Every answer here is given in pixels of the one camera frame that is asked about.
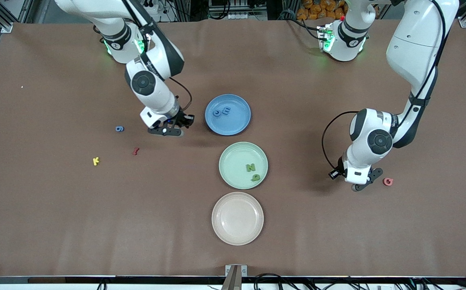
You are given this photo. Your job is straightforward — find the orange snack bags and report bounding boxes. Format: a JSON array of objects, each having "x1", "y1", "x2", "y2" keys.
[{"x1": 296, "y1": 0, "x2": 347, "y2": 21}]

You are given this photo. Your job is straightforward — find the black table edge strip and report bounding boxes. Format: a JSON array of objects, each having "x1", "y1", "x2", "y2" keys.
[{"x1": 0, "y1": 275, "x2": 466, "y2": 286}]

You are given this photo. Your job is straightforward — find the light green plate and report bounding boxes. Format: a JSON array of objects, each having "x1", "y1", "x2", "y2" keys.
[{"x1": 218, "y1": 141, "x2": 269, "y2": 190}]

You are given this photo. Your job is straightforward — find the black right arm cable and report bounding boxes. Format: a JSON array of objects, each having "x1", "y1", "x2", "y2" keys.
[{"x1": 122, "y1": 0, "x2": 193, "y2": 120}]

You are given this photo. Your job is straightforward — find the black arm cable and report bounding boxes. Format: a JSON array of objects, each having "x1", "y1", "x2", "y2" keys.
[
  {"x1": 321, "y1": 0, "x2": 447, "y2": 170},
  {"x1": 122, "y1": 0, "x2": 193, "y2": 120}
]

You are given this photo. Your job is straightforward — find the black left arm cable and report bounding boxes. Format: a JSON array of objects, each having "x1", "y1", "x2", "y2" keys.
[{"x1": 321, "y1": 0, "x2": 447, "y2": 170}]

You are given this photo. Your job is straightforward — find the brown table cover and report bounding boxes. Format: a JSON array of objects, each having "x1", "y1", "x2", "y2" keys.
[{"x1": 0, "y1": 19, "x2": 466, "y2": 278}]

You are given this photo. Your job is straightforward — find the blue plate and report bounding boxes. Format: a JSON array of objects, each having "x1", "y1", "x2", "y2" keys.
[{"x1": 205, "y1": 94, "x2": 252, "y2": 136}]

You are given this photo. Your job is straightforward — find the black cable under table edge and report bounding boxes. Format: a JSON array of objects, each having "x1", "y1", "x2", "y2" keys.
[{"x1": 254, "y1": 273, "x2": 298, "y2": 290}]

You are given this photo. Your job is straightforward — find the pale pink plate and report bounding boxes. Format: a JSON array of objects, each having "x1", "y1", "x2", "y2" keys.
[{"x1": 211, "y1": 192, "x2": 265, "y2": 246}]

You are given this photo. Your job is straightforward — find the grey metal bracket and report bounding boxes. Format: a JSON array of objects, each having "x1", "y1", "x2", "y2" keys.
[{"x1": 225, "y1": 264, "x2": 248, "y2": 290}]

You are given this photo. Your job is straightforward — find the white power strip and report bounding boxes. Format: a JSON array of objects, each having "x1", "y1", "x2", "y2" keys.
[{"x1": 144, "y1": 0, "x2": 165, "y2": 17}]

